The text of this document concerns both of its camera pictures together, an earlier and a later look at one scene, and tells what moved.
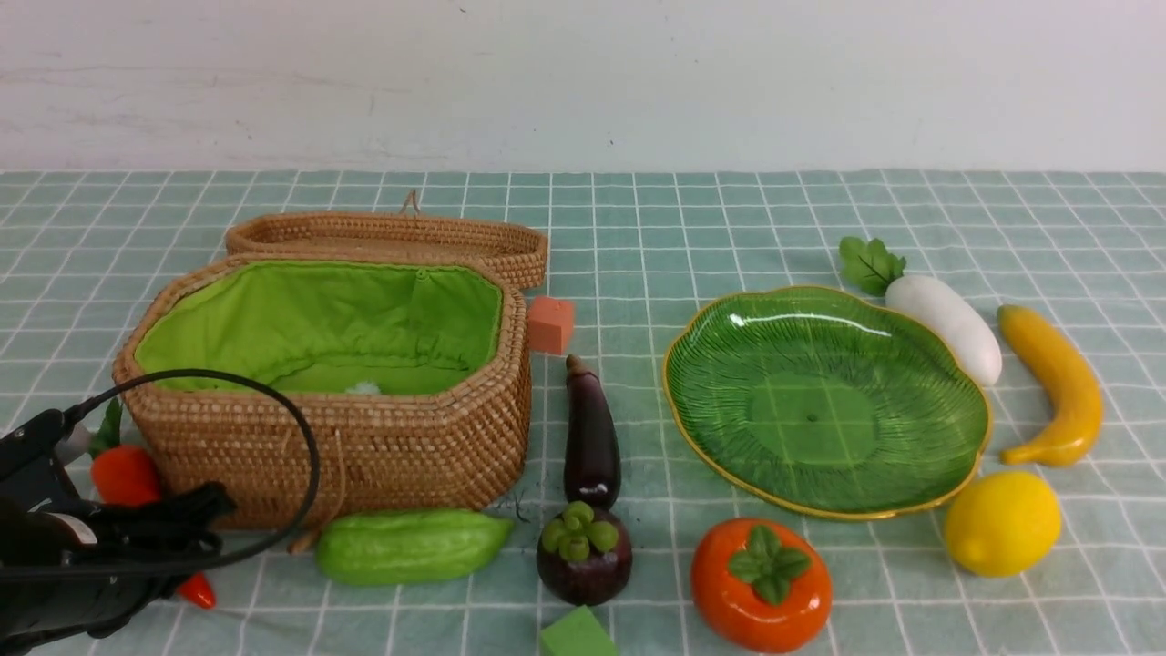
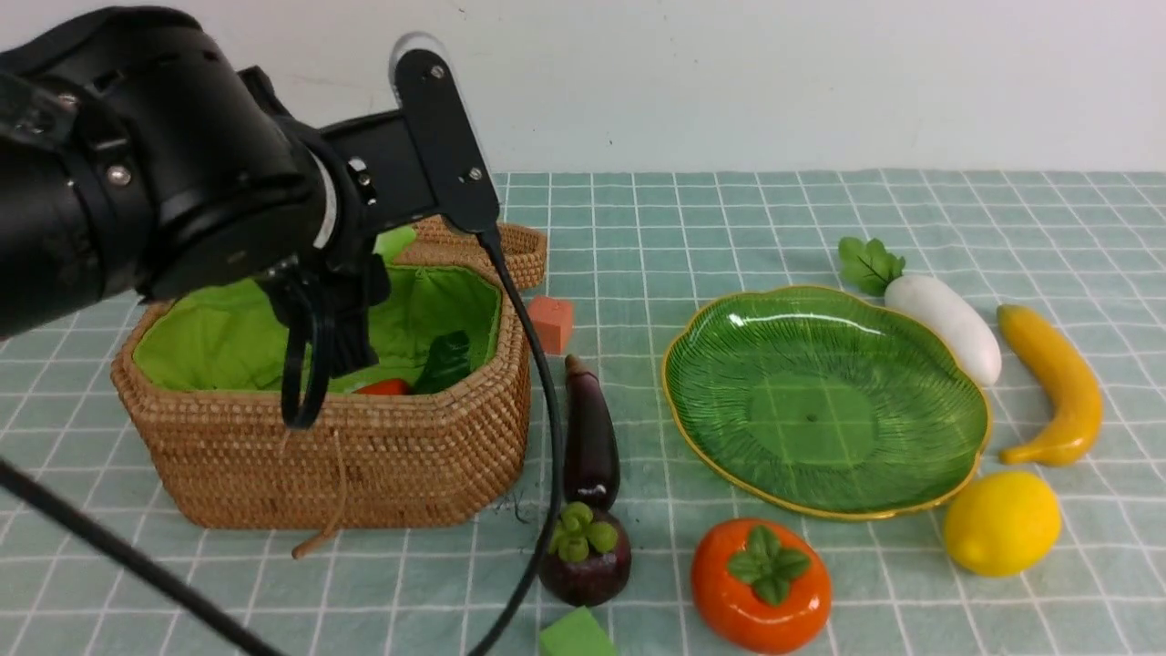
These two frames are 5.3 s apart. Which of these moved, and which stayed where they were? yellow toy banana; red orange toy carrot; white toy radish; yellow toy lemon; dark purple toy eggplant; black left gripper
Moved: black left gripper; red orange toy carrot
Stayed: yellow toy banana; dark purple toy eggplant; white toy radish; yellow toy lemon
